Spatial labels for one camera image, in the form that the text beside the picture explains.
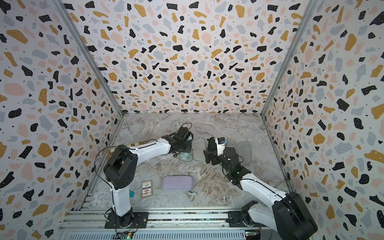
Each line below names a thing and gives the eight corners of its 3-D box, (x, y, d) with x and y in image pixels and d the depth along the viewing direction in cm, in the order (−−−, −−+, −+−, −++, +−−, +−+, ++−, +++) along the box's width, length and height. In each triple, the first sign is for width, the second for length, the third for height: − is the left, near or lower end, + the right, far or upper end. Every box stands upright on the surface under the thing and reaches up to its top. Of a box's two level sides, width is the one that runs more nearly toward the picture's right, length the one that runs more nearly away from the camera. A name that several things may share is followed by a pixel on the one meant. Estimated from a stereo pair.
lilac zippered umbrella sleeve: (161, 191, 85) (159, 188, 82) (163, 177, 90) (162, 175, 87) (193, 191, 85) (193, 189, 82) (194, 177, 90) (193, 175, 87)
